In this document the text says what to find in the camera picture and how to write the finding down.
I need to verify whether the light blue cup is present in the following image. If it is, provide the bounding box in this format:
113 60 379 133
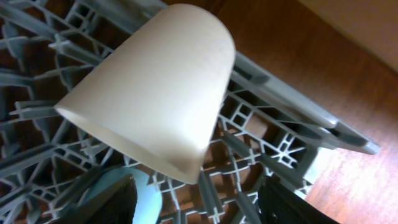
82 167 162 224

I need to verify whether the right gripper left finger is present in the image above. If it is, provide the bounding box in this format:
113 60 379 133
54 174 137 224

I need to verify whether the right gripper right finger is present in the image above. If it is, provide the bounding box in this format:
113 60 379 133
257 177 338 224

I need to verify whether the white cup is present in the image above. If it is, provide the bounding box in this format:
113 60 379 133
55 4 236 184

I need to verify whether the grey dishwasher rack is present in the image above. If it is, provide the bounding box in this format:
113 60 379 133
1 0 380 223

